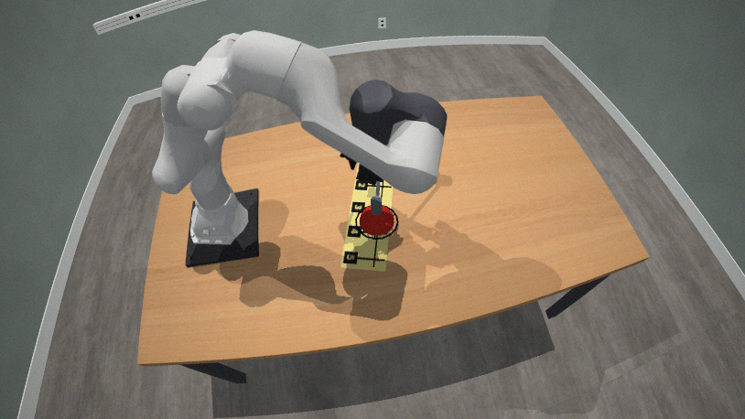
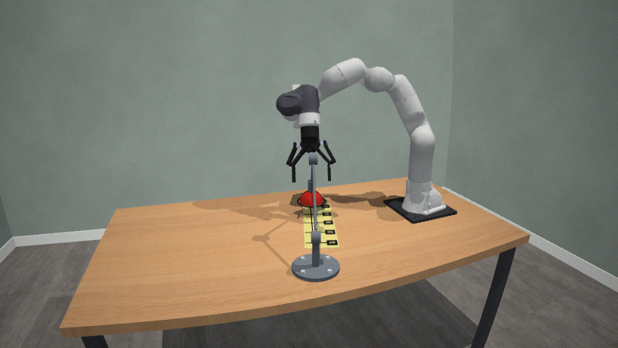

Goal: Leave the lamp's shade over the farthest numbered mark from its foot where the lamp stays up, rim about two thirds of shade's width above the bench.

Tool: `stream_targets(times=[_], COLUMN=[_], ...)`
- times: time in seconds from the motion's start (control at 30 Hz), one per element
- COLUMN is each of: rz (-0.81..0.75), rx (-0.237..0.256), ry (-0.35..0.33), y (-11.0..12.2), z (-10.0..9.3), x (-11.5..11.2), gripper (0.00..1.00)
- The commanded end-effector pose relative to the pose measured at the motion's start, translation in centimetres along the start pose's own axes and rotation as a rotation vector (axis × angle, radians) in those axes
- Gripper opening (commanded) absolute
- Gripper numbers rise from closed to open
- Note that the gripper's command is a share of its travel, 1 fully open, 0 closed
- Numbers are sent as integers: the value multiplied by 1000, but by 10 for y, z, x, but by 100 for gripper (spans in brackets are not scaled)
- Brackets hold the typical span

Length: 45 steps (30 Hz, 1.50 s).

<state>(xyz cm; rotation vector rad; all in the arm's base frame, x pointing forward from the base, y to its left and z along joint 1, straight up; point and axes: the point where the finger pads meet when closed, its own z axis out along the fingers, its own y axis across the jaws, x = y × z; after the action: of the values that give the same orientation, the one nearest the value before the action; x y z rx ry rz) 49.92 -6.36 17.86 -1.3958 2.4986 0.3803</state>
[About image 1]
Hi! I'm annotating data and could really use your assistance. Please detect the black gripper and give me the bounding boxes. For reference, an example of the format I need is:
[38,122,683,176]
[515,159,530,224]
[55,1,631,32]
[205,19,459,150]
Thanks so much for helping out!
[340,153,357,170]

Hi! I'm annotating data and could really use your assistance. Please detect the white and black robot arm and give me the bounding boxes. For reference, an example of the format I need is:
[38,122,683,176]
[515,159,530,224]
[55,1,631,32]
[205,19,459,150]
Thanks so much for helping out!
[152,30,447,244]

